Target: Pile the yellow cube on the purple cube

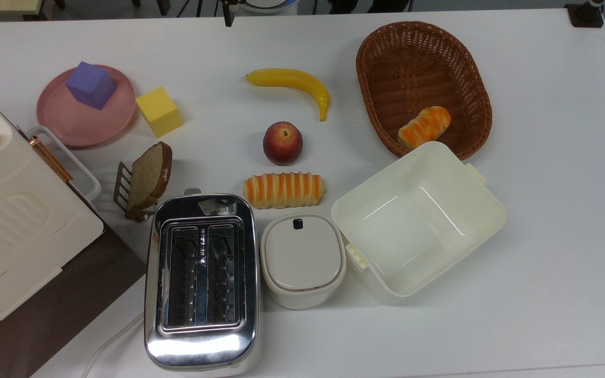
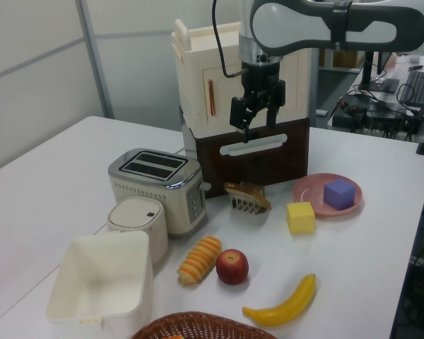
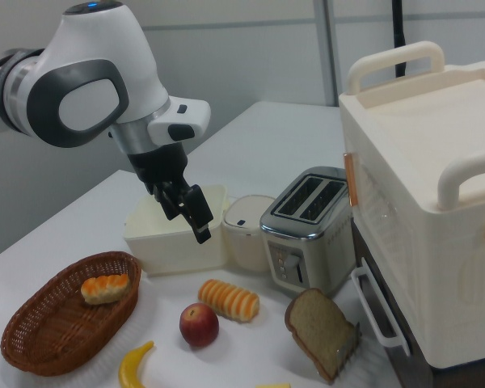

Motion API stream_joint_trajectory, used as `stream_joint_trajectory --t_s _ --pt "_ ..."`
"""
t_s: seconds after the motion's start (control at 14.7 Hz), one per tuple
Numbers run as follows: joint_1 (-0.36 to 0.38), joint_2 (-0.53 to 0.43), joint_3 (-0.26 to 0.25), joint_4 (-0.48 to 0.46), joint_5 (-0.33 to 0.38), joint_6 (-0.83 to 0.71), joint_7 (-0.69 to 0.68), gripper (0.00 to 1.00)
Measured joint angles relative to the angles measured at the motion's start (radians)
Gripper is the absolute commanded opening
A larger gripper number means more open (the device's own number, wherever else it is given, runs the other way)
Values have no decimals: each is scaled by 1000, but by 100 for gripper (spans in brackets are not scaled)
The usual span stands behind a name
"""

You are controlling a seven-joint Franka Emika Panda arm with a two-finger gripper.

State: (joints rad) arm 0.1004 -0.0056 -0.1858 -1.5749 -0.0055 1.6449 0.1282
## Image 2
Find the dark brown drawer unit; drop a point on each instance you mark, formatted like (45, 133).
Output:
(286, 166)

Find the white square open bin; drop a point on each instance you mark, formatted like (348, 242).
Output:
(102, 268)

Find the cream and chrome toaster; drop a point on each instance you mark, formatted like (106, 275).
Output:
(145, 197)

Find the white grey Franka robot arm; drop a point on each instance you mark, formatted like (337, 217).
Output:
(289, 21)

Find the black computer keyboard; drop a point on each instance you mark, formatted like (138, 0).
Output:
(418, 88)

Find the cardboard boxes on shelf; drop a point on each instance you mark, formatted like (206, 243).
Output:
(342, 59)

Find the yellow banana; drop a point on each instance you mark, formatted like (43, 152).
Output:
(286, 307)

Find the red apple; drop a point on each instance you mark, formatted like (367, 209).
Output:
(232, 266)

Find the brown bread slice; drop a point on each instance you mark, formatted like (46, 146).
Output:
(249, 193)

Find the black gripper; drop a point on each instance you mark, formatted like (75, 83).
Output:
(259, 79)

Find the pink plate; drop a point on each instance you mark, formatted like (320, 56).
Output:
(307, 193)

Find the brown wicker basket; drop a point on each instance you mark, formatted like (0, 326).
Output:
(205, 325)

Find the metal toast rack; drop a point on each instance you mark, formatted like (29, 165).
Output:
(241, 206)

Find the black monitor stand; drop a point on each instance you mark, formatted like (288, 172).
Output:
(369, 76)

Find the white round plate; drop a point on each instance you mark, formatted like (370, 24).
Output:
(134, 215)

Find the orange striped bread roll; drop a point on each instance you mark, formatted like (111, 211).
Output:
(199, 259)

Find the small orange-tan food item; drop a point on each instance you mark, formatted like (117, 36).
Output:
(176, 336)

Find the yellow cube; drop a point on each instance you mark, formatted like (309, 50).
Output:
(300, 219)

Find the purple cube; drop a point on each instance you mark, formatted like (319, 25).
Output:
(339, 196)

